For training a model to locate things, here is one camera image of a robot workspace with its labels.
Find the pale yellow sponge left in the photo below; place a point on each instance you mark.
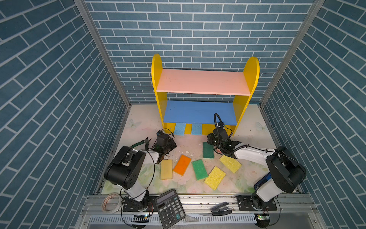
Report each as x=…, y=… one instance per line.
x=166, y=169

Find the black desk calculator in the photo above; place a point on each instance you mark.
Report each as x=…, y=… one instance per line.
x=169, y=208

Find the orange sponge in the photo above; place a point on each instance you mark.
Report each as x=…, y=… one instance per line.
x=182, y=165

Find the yellow sponge front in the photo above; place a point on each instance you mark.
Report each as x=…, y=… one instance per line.
x=214, y=178

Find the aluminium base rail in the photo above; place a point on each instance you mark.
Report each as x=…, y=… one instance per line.
x=287, y=211

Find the dark green scrub sponge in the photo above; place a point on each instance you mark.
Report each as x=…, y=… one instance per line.
x=208, y=151

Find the yellow pink blue shelf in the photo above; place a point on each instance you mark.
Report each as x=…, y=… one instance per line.
x=175, y=81

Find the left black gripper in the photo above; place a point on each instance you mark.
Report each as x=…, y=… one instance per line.
x=172, y=143

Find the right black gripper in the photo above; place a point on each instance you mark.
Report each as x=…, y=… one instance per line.
x=209, y=139

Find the black binder clip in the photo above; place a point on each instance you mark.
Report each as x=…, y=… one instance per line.
x=221, y=209

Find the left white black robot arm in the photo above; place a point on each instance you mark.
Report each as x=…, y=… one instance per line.
x=124, y=170

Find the bright green sponge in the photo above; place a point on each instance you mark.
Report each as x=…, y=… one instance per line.
x=199, y=169

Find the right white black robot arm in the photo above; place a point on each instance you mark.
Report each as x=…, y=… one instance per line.
x=285, y=172

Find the green handled pliers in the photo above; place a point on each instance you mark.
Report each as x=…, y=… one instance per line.
x=145, y=142

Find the yellow sponge right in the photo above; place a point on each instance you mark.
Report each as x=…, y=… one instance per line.
x=232, y=164

